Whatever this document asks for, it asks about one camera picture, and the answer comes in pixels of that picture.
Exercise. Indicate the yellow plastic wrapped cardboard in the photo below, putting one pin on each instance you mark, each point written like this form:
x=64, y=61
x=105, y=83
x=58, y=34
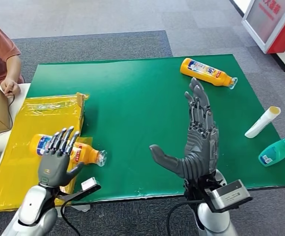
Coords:
x=22, y=123

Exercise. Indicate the green table mat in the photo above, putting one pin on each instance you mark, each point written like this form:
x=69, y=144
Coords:
x=137, y=107

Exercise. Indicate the red white framed sign cabinet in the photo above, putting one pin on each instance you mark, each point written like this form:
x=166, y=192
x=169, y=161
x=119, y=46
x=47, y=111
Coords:
x=270, y=19

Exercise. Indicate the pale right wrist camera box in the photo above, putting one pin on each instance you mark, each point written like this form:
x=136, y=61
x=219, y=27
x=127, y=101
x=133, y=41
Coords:
x=227, y=195

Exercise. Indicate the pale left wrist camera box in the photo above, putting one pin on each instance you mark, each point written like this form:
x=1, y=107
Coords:
x=90, y=184

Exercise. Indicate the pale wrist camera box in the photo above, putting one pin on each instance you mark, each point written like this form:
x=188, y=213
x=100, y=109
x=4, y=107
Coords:
x=90, y=184
x=227, y=195

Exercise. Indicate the person's hand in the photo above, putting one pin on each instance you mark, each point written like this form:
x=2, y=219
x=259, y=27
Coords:
x=10, y=87

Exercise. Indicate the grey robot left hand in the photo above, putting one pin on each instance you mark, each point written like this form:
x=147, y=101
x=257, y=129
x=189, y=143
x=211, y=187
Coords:
x=53, y=169

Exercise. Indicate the teal plastic bottle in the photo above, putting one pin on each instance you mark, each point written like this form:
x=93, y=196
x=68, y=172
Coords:
x=275, y=152

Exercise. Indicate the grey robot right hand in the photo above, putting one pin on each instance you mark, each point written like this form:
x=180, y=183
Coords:
x=199, y=146

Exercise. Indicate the white tube bottle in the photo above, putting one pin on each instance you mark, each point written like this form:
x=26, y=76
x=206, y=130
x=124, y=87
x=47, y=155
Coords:
x=261, y=123

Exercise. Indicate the orange bottle with clear cap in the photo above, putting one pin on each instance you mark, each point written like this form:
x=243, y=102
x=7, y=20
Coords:
x=86, y=154
x=203, y=72

